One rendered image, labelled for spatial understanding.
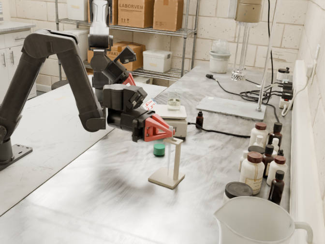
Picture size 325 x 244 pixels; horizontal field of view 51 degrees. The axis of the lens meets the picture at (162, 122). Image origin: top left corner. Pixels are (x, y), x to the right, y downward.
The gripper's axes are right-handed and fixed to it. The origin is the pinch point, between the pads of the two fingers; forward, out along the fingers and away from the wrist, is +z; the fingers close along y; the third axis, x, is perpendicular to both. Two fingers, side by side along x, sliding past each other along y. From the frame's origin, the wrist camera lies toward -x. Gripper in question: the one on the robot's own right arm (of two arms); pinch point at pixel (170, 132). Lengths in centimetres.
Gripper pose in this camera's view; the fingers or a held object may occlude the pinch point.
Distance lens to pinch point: 93.3
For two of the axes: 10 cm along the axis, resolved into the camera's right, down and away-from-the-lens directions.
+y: 4.8, -3.2, 8.2
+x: -0.4, 9.2, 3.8
